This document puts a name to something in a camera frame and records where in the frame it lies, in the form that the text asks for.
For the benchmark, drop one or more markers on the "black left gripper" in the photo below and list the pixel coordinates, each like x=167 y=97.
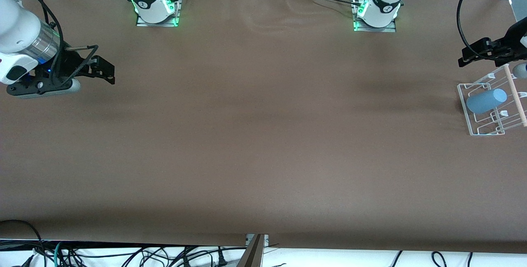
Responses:
x=511 y=43

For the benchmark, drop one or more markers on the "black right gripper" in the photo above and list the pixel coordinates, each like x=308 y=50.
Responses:
x=71 y=64

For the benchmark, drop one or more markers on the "blue cup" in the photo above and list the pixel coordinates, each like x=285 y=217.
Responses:
x=486 y=101

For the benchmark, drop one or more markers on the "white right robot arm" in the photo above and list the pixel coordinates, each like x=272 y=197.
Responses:
x=16 y=32

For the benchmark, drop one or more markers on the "wooden rack rod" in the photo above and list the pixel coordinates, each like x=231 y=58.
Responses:
x=517 y=102

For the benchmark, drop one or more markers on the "brown support post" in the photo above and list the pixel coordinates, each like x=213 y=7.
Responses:
x=253 y=256

